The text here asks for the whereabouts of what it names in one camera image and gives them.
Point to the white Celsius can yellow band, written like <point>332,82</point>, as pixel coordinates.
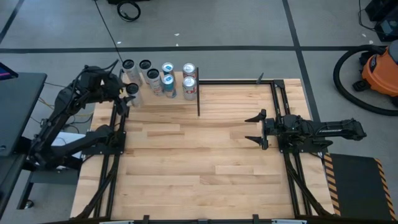
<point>136,95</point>

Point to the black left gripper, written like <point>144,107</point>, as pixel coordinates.
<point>113,88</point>

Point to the silver Diet Coke can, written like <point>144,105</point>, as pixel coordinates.
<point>189,88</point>
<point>188,69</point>

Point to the white Celsius can orange print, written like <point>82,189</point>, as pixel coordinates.
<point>133,76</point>

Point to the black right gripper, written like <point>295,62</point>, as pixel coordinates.
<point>284,130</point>

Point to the blue silver Red Bull can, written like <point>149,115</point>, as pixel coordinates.
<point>168,67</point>
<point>169,87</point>

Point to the black desk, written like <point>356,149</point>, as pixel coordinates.
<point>18,109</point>

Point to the wooden shelf black metal frame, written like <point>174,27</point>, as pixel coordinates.
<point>155,101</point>

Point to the black equipment case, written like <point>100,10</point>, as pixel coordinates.
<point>387,29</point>
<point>382,7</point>

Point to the laptop screen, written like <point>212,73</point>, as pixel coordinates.
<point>6,73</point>

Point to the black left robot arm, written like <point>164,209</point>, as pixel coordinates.
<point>62,102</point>

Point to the black aluminium table frame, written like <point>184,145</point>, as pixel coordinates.
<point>297,193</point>

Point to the orange shop vacuum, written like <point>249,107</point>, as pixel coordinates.
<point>336,77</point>
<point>379,74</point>

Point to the white paper box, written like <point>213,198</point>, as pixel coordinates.
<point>66,137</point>

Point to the black hazard striped floor mat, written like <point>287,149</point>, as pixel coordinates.
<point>357,186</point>

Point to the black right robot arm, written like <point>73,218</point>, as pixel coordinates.
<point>335,130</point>

